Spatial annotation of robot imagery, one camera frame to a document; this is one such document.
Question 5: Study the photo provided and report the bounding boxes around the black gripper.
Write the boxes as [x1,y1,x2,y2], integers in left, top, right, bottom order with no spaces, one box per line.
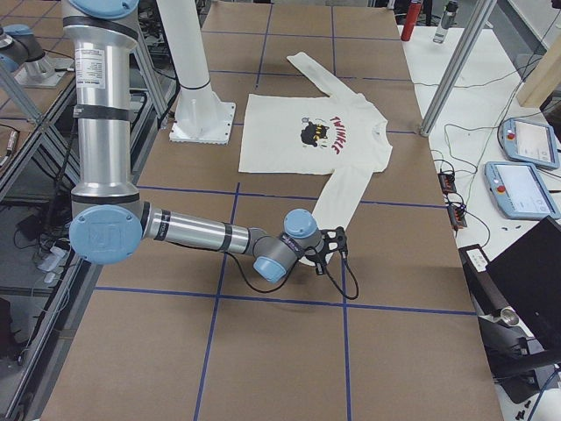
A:
[313,226,347,275]

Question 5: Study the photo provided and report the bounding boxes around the white long-sleeve cat shirt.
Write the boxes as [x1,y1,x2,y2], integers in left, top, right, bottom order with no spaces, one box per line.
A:
[238,51,394,268]

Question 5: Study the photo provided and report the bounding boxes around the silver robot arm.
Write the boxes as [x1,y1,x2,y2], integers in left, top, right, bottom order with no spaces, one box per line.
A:
[62,1,348,282]

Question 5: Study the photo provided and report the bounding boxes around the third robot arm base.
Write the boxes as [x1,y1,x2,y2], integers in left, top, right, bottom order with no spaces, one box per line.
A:
[1,25,74,88]

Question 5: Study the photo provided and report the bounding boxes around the near black USB hub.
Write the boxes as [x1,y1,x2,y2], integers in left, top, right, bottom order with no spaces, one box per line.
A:
[447,202,467,232]

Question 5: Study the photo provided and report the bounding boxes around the black usb hub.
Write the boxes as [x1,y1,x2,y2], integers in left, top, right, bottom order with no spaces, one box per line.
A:
[437,170,457,195]
[447,202,467,232]

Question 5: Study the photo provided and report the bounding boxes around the far black USB hub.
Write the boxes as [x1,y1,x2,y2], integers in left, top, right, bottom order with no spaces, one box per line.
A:
[437,170,457,195]

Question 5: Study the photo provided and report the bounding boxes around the near blue teach pendant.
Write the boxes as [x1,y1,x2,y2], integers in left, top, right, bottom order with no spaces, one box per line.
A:
[484,161,560,220]

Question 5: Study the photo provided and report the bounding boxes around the blue teach pendant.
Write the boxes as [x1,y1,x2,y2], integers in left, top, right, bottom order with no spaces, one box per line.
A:
[484,161,560,220]
[498,118,560,169]

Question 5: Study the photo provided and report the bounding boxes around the black laptop computer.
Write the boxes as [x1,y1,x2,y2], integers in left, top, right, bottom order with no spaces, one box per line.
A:
[486,217,560,349]

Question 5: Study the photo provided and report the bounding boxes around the far blue teach pendant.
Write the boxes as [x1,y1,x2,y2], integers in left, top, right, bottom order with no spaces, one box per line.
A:
[498,118,560,169]

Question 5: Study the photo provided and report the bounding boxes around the red water bottle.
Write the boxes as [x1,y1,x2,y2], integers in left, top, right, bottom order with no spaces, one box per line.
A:
[401,0,423,42]

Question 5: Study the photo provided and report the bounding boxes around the clear water bottle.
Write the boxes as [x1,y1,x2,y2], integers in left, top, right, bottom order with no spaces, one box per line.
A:
[432,0,458,44]

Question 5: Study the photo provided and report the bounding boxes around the wooden beam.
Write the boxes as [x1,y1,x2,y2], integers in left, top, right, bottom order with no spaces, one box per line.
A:
[516,37,561,108]

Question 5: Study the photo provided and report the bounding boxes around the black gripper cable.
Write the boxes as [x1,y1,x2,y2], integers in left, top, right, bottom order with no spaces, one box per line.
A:
[223,245,363,302]

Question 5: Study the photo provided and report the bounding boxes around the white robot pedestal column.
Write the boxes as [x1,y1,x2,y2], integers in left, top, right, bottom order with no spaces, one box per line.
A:
[157,0,236,145]

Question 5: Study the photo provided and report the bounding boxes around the aluminium frame post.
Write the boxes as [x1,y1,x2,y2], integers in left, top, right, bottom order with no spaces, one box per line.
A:
[419,0,497,137]

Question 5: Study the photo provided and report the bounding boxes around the aluminium frame rack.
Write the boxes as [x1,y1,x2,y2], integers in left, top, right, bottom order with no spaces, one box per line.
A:
[0,43,176,421]

